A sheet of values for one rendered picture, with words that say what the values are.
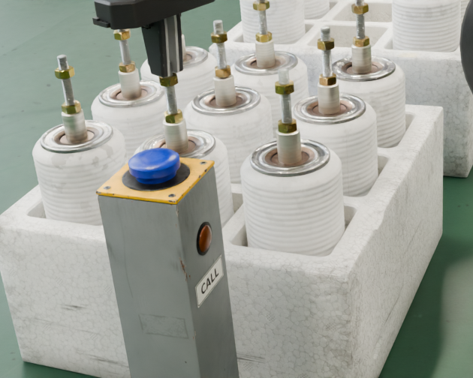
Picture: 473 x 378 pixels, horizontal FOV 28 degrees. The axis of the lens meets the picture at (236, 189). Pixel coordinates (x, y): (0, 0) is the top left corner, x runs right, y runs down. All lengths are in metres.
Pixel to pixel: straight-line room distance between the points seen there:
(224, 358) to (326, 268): 0.12
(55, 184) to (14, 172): 0.59
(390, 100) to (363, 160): 0.12
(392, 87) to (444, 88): 0.28
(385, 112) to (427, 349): 0.26
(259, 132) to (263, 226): 0.16
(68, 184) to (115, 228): 0.23
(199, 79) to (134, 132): 0.14
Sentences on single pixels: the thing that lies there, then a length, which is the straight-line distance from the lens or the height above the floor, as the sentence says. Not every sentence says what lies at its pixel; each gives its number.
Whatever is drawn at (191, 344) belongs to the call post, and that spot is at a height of 0.18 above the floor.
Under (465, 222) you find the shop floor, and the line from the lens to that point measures 1.28.
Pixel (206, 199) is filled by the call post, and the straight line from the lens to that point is 0.74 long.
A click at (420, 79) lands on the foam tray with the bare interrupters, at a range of 1.34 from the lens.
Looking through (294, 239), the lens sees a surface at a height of 0.19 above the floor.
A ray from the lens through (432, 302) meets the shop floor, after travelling 1.12.
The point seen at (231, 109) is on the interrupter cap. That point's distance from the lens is 1.00.
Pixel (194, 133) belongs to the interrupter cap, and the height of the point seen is 0.25.
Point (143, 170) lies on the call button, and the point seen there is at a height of 0.33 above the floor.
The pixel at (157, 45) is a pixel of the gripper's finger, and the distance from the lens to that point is 0.88.
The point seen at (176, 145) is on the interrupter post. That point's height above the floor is 0.26.
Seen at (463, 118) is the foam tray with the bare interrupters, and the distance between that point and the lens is 1.35.
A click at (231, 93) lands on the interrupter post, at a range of 1.02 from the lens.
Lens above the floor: 0.64
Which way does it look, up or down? 27 degrees down
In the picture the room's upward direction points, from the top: 6 degrees counter-clockwise
